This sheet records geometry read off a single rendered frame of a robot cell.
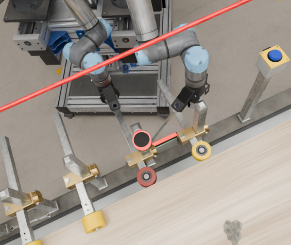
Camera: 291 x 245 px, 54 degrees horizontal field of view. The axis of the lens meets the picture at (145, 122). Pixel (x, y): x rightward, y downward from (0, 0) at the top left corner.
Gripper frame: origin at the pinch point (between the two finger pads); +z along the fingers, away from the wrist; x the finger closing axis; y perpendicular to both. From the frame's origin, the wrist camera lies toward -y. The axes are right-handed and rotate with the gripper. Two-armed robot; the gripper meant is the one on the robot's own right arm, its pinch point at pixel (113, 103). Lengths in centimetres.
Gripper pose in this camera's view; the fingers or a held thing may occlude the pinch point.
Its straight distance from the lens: 139.4
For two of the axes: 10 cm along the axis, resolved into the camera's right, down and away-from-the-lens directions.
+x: -9.1, 4.2, -0.6
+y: -4.1, -8.3, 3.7
